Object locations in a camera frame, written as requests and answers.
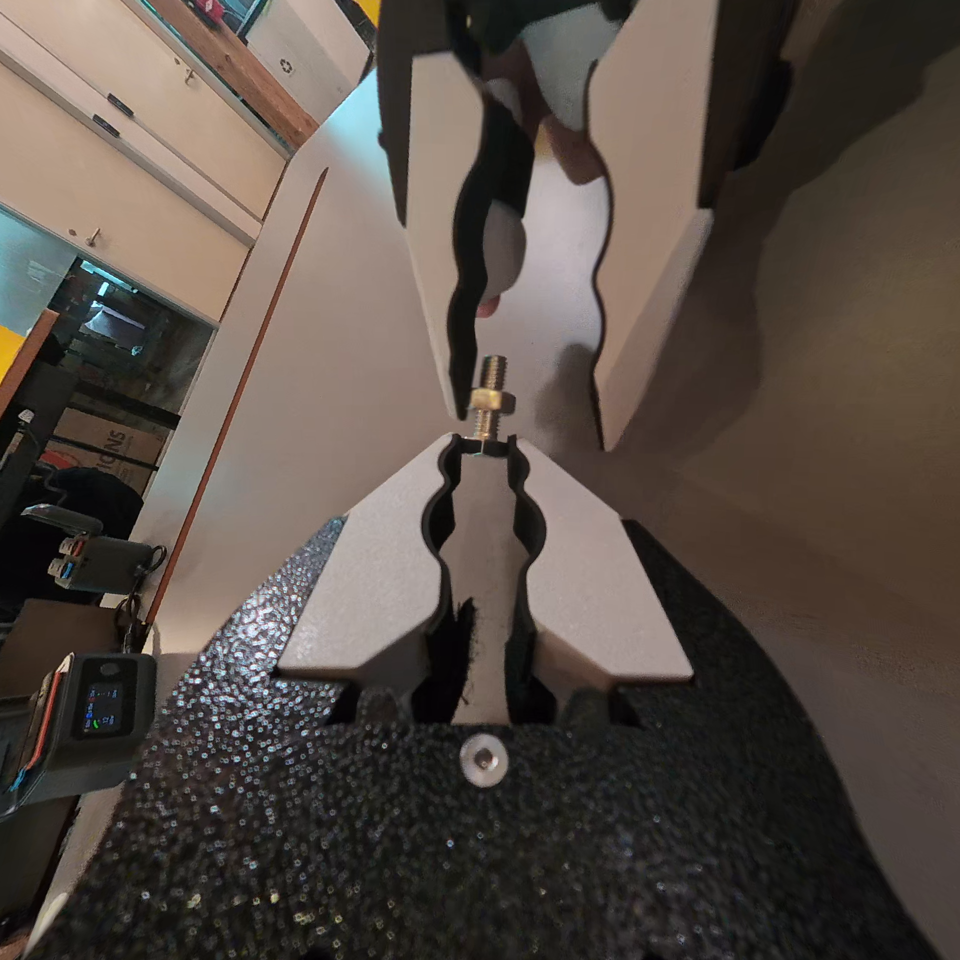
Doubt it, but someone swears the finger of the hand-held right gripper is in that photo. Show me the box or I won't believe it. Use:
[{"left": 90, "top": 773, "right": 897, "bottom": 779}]
[
  {"left": 590, "top": 0, "right": 724, "bottom": 453},
  {"left": 403, "top": 47, "right": 495, "bottom": 420}
]

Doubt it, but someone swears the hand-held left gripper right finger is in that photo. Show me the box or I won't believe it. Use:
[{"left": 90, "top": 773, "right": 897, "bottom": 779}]
[{"left": 505, "top": 435, "right": 694, "bottom": 699}]

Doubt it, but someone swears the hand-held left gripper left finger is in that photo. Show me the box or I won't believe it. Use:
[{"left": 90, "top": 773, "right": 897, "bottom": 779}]
[{"left": 276, "top": 432, "right": 462, "bottom": 699}]

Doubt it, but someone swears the steel hex bolt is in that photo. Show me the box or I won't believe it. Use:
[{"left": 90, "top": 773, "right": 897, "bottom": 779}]
[{"left": 459, "top": 354, "right": 513, "bottom": 459}]

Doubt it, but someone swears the person's right hand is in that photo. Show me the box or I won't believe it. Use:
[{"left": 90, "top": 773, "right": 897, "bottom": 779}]
[{"left": 534, "top": 112, "right": 610, "bottom": 187}]

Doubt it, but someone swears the white recycling bin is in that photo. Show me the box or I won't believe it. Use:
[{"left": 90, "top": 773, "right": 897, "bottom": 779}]
[{"left": 247, "top": 0, "right": 376, "bottom": 125}]

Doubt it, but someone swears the wooden beam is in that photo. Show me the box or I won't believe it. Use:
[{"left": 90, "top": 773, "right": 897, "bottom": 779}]
[{"left": 146, "top": 0, "right": 320, "bottom": 150}]

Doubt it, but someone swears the black power station with screen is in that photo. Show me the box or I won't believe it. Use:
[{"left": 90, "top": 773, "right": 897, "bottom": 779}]
[{"left": 0, "top": 651, "right": 159, "bottom": 820}]

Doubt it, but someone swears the printed cardboard box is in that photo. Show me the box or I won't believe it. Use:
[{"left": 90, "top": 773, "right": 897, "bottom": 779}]
[{"left": 43, "top": 405, "right": 175, "bottom": 492}]

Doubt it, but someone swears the plain brown cardboard box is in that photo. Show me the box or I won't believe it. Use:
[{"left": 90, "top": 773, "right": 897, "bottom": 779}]
[{"left": 0, "top": 600, "right": 129, "bottom": 702}]

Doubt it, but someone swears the glass partition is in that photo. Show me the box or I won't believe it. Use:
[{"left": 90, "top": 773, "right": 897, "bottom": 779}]
[{"left": 0, "top": 204, "right": 220, "bottom": 481}]

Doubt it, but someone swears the small yellow bin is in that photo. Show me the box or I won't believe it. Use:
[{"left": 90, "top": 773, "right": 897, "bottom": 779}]
[{"left": 0, "top": 324, "right": 37, "bottom": 410}]

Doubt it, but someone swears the black cable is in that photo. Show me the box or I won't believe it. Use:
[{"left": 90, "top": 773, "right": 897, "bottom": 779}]
[{"left": 112, "top": 543, "right": 168, "bottom": 655}]

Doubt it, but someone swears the white wall cabinet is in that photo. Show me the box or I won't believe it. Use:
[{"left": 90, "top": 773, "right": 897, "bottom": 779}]
[{"left": 0, "top": 0, "right": 295, "bottom": 325}]

